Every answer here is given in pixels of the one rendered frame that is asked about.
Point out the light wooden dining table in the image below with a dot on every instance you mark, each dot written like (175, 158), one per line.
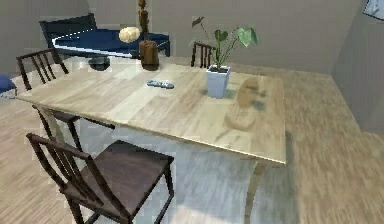
(140, 100)

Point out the grey blue remote control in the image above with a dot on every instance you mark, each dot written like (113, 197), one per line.
(160, 84)

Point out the green plant in white pot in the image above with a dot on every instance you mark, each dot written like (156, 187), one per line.
(218, 78)

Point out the dark brown wooden chair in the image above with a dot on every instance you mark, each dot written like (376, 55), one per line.
(201, 55)
(126, 170)
(41, 68)

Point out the brown wooden vase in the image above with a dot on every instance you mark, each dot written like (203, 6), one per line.
(148, 53)

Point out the cream round ball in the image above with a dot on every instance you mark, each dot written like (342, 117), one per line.
(129, 34)

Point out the small dark bowl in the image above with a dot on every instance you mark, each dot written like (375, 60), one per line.
(99, 62)

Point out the dark blue sofa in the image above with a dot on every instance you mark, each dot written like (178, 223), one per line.
(100, 38)

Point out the blue cushion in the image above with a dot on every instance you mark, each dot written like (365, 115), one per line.
(6, 85)

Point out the framed wall picture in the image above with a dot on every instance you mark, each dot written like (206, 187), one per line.
(375, 8)

